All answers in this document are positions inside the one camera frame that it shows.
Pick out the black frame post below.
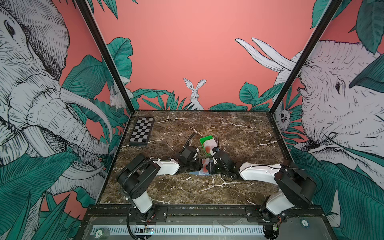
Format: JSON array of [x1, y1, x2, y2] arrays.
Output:
[[269, 0, 342, 116], [76, 0, 135, 114]]

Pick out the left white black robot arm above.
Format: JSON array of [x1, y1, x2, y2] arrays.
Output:
[[116, 145, 203, 216]]

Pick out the right black frame post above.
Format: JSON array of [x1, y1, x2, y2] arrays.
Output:
[[269, 0, 342, 116]]

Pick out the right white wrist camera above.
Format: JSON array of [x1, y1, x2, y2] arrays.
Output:
[[210, 147, 219, 164]]

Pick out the white red credit card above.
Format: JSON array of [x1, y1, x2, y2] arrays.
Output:
[[201, 158, 210, 175]]

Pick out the black white checkerboard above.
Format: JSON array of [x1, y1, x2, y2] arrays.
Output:
[[129, 116, 155, 147]]

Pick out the blue card holder wallet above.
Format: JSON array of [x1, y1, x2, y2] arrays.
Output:
[[190, 168, 210, 176]]

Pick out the black front mounting rail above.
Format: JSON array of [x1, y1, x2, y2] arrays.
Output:
[[83, 204, 324, 224]]

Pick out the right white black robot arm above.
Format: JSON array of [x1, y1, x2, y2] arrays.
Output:
[[207, 147, 317, 219]]

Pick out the left black frame post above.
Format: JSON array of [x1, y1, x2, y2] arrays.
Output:
[[76, 0, 135, 114]]

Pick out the green card tray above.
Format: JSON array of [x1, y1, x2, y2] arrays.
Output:
[[200, 136, 218, 155]]

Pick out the white slotted cable duct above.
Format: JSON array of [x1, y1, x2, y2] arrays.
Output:
[[90, 225, 264, 237]]

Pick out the stack of cards in tray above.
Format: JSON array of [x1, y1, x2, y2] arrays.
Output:
[[203, 139, 218, 154]]

